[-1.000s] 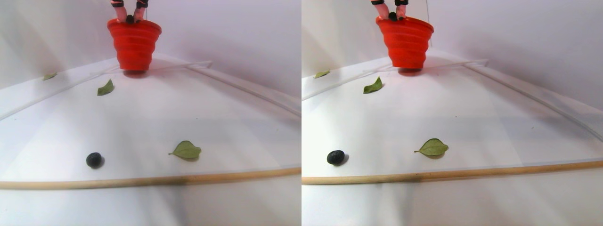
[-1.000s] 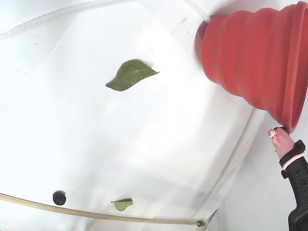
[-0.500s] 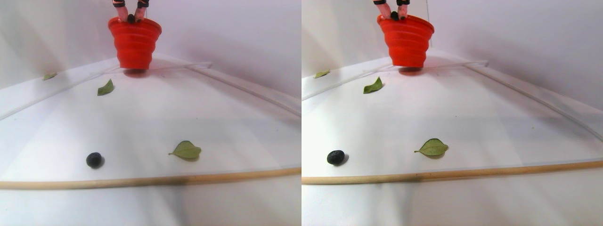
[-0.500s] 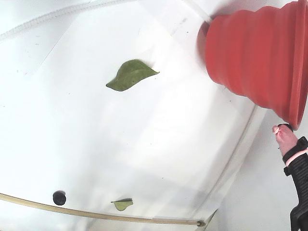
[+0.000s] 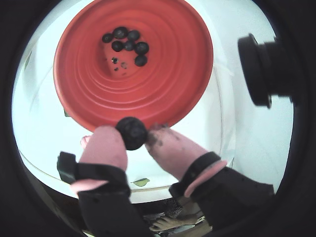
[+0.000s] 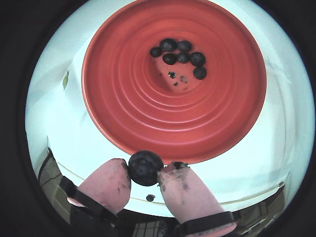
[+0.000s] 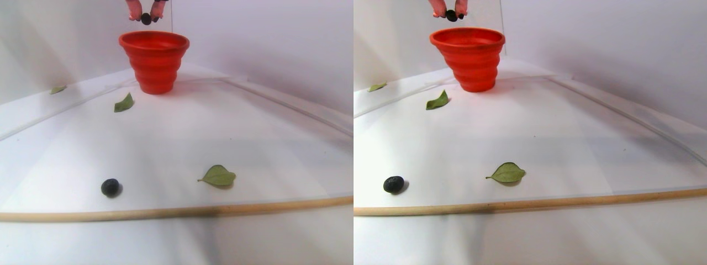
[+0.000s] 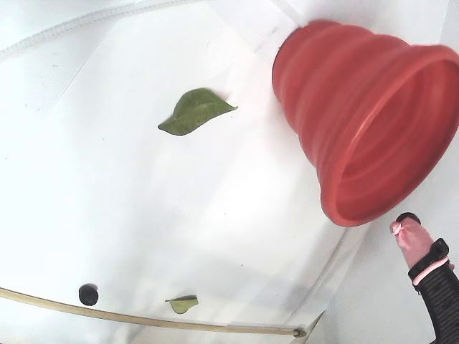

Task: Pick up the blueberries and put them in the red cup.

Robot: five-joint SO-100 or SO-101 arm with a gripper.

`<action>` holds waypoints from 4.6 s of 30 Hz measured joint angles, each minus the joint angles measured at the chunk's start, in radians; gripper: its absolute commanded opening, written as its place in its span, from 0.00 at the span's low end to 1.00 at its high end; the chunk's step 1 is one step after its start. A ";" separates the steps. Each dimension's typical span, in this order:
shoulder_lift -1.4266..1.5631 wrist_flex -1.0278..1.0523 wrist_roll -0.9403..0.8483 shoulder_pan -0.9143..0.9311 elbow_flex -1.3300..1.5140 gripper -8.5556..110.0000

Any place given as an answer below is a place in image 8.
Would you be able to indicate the pink covered gripper finger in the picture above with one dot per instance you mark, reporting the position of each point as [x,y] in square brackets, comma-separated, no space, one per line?
[416,243]

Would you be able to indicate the dark blueberry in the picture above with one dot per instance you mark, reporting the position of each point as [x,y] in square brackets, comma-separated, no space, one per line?
[88,294]
[407,216]

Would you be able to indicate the green leaf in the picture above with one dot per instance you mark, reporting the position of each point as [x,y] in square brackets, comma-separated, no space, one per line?
[183,304]
[193,113]

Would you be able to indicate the thin wooden strip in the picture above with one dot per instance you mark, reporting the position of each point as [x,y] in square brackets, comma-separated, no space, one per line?
[107,315]

